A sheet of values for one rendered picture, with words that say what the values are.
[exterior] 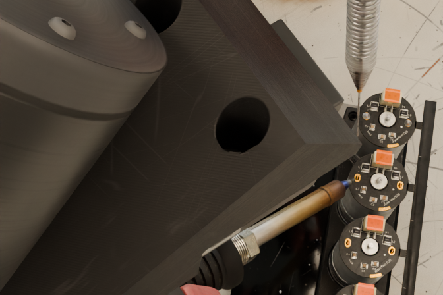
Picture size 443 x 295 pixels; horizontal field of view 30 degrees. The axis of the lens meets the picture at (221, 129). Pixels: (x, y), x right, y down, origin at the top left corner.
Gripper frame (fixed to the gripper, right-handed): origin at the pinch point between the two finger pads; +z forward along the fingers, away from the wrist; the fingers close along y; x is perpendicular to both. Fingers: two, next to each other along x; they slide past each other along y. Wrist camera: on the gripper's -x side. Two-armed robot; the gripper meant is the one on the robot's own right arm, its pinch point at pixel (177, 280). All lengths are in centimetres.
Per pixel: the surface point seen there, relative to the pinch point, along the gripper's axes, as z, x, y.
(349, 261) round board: 6.7, -3.5, -2.6
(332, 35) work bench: 15.9, -7.3, 7.8
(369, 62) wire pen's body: 2.2, -9.7, 2.1
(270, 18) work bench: 14.9, -5.4, 10.5
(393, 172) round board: 8.4, -6.8, -0.7
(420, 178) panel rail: 8.9, -7.5, -1.5
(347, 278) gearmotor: 8.6, -2.3, -3.0
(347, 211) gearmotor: 9.9, -3.8, -0.6
